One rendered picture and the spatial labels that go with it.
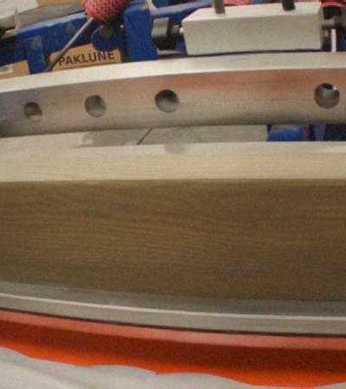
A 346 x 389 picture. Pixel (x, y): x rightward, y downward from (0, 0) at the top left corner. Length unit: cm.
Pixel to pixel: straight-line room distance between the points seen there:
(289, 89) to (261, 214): 24
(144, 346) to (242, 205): 11
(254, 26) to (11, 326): 32
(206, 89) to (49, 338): 25
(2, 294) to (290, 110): 28
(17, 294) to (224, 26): 31
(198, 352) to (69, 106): 30
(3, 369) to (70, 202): 11
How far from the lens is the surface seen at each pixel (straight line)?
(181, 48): 135
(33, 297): 33
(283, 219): 27
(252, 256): 28
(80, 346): 35
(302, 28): 53
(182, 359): 33
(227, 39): 55
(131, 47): 95
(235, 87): 50
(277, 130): 70
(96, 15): 93
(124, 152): 50
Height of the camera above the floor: 117
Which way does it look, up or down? 27 degrees down
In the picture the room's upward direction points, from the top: 10 degrees counter-clockwise
